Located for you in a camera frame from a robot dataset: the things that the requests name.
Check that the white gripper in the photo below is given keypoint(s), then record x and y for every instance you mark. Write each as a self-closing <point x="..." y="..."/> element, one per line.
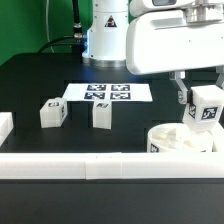
<point x="164" y="42"/>

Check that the white round stool seat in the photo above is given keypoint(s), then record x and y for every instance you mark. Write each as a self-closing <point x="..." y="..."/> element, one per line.
<point x="177" y="137"/>

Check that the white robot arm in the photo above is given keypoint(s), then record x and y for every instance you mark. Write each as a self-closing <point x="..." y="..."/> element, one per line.
<point x="106" y="38"/>

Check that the white marker sheet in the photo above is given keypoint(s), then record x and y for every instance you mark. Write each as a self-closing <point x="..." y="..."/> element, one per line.
<point x="107" y="91"/>

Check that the white front fence bar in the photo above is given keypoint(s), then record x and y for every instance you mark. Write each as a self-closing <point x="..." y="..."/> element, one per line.
<point x="88" y="166"/>

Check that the white left fence bar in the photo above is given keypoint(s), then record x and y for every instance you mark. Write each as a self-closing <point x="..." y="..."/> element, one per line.
<point x="6" y="125"/>

